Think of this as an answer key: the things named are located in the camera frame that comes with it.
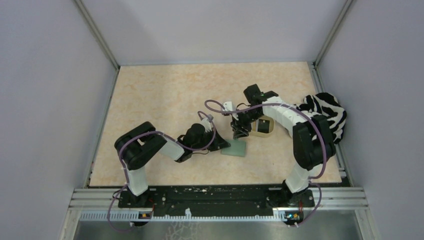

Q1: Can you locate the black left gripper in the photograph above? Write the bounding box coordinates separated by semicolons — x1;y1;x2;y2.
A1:
192;127;231;152

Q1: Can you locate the zebra striped cloth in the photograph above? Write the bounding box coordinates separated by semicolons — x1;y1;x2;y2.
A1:
295;92;347;145

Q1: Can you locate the green card holder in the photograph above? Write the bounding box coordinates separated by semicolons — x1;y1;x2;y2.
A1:
220;139;247;158

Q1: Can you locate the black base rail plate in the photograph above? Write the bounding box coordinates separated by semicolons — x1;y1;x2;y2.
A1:
118;184;315;217

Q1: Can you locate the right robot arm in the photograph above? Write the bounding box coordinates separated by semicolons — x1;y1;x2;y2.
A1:
230;84;335;206

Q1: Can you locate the cream oval card tray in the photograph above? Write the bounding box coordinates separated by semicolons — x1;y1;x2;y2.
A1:
250;115;275;138

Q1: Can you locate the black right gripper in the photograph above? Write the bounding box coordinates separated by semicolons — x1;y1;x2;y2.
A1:
230;107;263;140

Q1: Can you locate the aluminium frame rail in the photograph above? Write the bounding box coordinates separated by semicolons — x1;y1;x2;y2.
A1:
69;186;369;210

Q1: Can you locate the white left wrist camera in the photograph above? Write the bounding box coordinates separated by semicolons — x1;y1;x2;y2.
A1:
200;114;214;133

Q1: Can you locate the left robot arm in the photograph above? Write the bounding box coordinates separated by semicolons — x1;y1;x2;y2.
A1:
114;119;231;207

